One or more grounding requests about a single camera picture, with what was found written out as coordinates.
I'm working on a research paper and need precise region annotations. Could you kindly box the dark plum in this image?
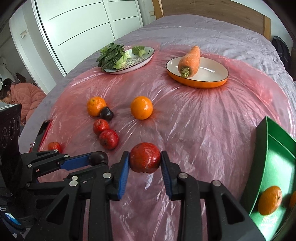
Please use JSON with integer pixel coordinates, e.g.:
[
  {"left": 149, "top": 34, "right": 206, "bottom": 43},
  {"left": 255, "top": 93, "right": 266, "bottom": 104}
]
[
  {"left": 99, "top": 106, "right": 114, "bottom": 121},
  {"left": 89, "top": 151, "right": 108, "bottom": 166}
]

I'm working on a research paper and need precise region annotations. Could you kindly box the small red apple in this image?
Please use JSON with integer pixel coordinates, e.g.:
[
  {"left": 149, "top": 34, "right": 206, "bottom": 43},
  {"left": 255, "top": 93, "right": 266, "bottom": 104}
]
[{"left": 47, "top": 142, "right": 63, "bottom": 153}]

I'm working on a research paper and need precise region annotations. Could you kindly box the black backpack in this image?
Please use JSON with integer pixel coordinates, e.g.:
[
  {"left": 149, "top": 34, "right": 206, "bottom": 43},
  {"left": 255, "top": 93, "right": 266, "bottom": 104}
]
[{"left": 271, "top": 36, "right": 291, "bottom": 72}]

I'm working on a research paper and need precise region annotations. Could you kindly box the green rectangular tray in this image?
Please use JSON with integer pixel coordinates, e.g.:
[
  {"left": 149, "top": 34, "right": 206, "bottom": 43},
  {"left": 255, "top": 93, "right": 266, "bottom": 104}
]
[{"left": 240, "top": 116, "right": 295, "bottom": 240}]

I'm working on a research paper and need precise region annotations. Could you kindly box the green leafy vegetable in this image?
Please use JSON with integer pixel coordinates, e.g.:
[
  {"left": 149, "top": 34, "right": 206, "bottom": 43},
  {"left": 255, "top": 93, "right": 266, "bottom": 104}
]
[{"left": 96, "top": 43, "right": 129, "bottom": 72}]

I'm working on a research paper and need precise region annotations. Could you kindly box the smooth orange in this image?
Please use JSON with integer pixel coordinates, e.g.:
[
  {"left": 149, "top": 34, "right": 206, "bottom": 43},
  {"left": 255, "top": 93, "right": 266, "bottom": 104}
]
[{"left": 130, "top": 96, "right": 153, "bottom": 120}]

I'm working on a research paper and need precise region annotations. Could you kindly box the wooden headboard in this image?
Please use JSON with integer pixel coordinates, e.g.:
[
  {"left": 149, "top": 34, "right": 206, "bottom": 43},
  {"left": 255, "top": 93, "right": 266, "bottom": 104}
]
[{"left": 152, "top": 0, "right": 271, "bottom": 40}]

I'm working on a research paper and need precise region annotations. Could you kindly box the orange carrot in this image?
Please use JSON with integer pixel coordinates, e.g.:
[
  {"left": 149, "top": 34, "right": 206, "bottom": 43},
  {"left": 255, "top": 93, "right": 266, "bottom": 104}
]
[{"left": 178, "top": 46, "right": 201, "bottom": 78}]

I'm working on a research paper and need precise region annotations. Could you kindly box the patterned oval plate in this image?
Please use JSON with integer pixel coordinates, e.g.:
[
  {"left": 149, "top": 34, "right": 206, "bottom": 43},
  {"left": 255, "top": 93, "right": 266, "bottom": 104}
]
[{"left": 103, "top": 46, "right": 154, "bottom": 75}]

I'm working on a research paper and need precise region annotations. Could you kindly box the orange oval dish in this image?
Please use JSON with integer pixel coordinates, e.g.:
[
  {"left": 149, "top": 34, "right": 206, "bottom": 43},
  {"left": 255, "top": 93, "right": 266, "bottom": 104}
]
[{"left": 166, "top": 57, "right": 229, "bottom": 89}]

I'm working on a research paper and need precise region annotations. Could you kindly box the pink plastic sheet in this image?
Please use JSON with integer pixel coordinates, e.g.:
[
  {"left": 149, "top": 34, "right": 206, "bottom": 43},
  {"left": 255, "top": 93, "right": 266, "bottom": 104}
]
[{"left": 38, "top": 44, "right": 295, "bottom": 241}]

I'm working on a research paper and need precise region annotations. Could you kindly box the phone in red case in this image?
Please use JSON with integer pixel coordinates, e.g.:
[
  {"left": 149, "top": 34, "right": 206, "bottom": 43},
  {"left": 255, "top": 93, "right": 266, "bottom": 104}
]
[{"left": 29, "top": 120, "right": 52, "bottom": 152}]

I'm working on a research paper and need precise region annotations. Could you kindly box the small orange mandarin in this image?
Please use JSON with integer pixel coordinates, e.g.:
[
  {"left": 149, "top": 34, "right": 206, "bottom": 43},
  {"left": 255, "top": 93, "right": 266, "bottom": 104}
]
[{"left": 289, "top": 191, "right": 296, "bottom": 209}]

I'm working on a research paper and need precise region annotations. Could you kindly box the white wardrobe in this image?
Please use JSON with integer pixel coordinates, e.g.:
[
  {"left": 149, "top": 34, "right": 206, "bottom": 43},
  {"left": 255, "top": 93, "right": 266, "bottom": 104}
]
[{"left": 31, "top": 1, "right": 143, "bottom": 75}]

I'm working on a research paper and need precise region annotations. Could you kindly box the textured orange mandarin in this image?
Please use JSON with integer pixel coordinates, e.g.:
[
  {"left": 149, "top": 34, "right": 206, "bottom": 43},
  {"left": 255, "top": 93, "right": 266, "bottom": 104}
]
[{"left": 87, "top": 96, "right": 107, "bottom": 117}]

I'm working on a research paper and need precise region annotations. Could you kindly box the large orange mandarin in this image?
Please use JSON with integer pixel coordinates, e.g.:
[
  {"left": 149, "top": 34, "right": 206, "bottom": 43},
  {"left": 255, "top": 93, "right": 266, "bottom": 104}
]
[{"left": 258, "top": 186, "right": 282, "bottom": 216}]

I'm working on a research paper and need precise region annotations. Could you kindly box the person in pink jacket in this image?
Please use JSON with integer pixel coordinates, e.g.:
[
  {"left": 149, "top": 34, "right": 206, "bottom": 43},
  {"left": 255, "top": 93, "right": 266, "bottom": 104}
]
[{"left": 1, "top": 78, "right": 46, "bottom": 126}]

